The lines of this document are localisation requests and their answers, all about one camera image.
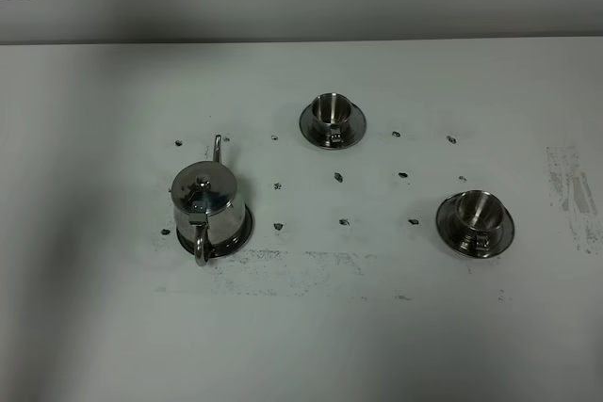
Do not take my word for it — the stainless steel teapot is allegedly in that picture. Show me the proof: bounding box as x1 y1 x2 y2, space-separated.
171 135 247 266

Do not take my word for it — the far stainless steel teacup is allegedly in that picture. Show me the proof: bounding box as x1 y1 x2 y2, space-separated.
311 93 351 144

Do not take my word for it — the stainless steel teacup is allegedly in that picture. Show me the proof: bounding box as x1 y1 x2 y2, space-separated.
455 190 505 253
311 93 351 144

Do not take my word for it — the far stainless steel saucer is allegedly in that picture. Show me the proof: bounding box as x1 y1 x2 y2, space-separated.
299 103 367 150

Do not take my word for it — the stainless steel saucer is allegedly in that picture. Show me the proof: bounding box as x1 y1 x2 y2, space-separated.
299 103 367 150
435 192 515 259

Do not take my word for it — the steel teapot saucer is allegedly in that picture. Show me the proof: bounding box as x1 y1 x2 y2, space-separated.
176 205 253 259

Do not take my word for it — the near stainless steel saucer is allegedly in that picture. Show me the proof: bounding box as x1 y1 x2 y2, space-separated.
435 192 515 259

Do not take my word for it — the near stainless steel teacup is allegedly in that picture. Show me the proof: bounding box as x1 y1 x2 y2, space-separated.
455 190 505 253

